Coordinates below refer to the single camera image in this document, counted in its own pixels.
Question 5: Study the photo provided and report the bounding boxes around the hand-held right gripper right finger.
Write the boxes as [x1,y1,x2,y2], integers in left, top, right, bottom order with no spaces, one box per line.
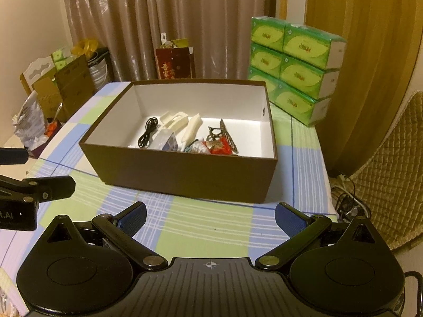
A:
[254,201,378,270]

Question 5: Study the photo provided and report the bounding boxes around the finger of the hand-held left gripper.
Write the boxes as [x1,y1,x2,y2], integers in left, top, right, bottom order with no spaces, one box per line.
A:
[0,175,76,205]
[0,148,29,166]

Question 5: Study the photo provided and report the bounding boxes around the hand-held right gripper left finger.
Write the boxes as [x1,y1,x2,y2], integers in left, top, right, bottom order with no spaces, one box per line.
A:
[45,201,168,271]

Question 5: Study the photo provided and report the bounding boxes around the brown cardboard box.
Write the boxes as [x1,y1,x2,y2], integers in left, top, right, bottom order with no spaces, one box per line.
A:
[79,79,278,203]

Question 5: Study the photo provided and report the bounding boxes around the clear floss pick box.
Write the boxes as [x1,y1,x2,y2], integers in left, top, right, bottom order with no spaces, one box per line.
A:
[150,129,172,151]

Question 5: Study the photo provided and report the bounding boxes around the cotton swab bag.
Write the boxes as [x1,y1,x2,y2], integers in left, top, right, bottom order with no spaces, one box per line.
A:
[185,139,210,154]

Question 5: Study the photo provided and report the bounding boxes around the red candy packet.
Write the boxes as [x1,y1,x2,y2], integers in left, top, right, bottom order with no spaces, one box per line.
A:
[206,139,233,155]

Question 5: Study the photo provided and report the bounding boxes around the leopard hair claw clip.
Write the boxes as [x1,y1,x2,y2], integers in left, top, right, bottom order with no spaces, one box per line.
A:
[208,119,240,154]

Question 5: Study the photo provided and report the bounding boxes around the white handled brush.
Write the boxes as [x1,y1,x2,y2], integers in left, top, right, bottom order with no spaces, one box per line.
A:
[180,113,203,149]

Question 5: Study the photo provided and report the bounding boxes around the white hair claw clip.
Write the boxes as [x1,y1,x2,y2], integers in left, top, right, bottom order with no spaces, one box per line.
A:
[159,110,189,131]

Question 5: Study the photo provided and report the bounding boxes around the dark red tray box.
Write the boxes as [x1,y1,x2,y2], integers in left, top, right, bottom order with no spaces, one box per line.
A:
[28,122,63,157]

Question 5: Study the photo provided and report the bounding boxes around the white printed plastic bag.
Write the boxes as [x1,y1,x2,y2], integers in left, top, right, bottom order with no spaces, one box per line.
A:
[13,91,47,149]

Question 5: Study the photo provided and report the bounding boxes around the checked tablecloth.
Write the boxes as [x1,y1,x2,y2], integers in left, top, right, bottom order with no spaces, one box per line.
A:
[0,81,338,271]

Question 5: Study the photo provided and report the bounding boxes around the tan cardboard box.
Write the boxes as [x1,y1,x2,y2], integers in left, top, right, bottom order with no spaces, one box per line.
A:
[31,76,63,123]

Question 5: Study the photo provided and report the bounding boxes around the white cutout cardboard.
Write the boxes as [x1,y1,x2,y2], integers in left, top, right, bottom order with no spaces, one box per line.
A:
[20,56,55,86]

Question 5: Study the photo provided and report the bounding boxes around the brown cardboard boxes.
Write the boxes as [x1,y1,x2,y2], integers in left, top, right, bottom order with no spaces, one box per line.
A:
[54,54,96,119]

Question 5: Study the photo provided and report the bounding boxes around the small green tissue box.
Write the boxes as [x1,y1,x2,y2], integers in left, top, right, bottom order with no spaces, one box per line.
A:
[51,49,71,70]

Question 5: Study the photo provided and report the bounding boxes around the quilted chair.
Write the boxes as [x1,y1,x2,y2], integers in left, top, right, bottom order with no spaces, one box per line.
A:
[344,91,423,251]

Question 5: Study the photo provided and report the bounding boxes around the silver metal pot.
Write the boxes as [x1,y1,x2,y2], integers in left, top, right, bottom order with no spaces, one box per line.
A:
[86,51,109,88]

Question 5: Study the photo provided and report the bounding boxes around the yellow plastic bag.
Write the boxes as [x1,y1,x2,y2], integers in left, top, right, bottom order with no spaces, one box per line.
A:
[71,39,100,57]

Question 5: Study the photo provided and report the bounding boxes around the red gift bag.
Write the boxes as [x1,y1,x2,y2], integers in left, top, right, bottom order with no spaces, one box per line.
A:
[155,33,196,80]

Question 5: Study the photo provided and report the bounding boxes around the stack of green tissue packs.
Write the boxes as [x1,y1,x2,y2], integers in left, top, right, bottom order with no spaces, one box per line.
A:
[248,16,347,127]

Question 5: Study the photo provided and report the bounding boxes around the golden brown curtain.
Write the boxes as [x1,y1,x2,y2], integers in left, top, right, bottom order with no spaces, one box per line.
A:
[306,0,423,172]

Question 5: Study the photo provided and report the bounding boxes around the beige curtain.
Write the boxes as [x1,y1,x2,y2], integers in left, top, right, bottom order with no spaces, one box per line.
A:
[61,0,276,83]

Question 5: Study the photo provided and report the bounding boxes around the black power cable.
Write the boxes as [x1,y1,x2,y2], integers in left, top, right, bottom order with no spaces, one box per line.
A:
[330,172,372,222]

